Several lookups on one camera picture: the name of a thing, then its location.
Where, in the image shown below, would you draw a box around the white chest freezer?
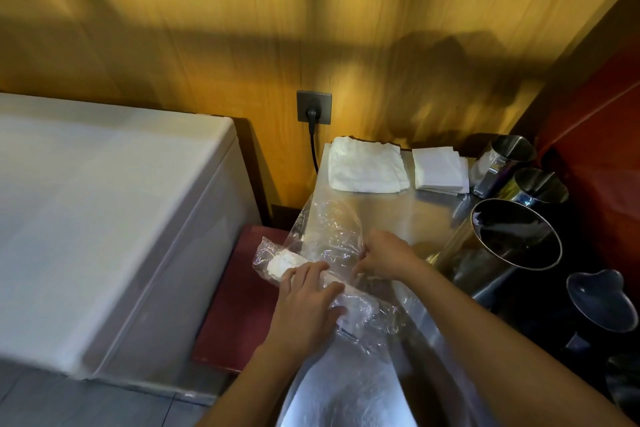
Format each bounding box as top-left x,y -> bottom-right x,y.
0,93 -> 263,395

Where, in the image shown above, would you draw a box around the red stool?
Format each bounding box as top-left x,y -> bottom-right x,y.
192,225 -> 291,375

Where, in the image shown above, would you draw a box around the clear plastic bag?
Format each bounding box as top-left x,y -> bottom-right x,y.
252,194 -> 476,427

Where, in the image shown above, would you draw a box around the person's left hand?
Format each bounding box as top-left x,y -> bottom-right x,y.
267,261 -> 348,358

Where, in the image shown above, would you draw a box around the stack of white napkins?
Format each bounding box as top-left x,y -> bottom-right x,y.
412,146 -> 470,194

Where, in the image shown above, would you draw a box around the white towel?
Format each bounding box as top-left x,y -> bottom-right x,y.
327,136 -> 411,193
266,249 -> 373,335

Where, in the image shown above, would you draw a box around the small steel heart-shaped container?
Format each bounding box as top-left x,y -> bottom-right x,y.
470,135 -> 537,199
495,167 -> 569,208

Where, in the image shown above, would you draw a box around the red chair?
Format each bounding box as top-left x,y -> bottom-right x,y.
532,44 -> 640,292

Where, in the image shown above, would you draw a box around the large steel cylinder container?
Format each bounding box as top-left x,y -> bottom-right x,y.
425,198 -> 563,310

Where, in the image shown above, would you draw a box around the black power plug cable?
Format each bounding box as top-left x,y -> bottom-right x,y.
306,108 -> 321,174

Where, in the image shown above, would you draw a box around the white folded towel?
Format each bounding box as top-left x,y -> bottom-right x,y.
327,136 -> 411,193

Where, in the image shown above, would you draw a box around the person's right hand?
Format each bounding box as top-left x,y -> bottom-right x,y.
351,230 -> 426,283

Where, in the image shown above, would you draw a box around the person's left forearm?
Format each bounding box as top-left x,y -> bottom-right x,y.
196,345 -> 307,427

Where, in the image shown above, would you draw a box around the person's right forearm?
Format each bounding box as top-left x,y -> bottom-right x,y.
395,262 -> 635,427

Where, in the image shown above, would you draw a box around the grey wall socket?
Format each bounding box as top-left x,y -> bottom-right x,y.
296,90 -> 333,124

